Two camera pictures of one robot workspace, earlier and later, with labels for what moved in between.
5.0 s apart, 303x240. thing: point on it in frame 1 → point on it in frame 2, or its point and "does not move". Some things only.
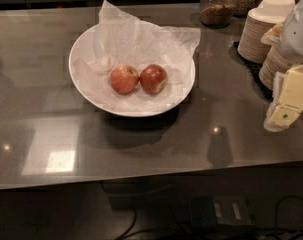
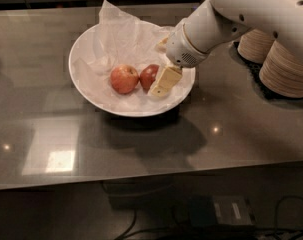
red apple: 153,78 does not move
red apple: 124,78 does not move
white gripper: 297,34 → 179,50
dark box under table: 219,210 does not move
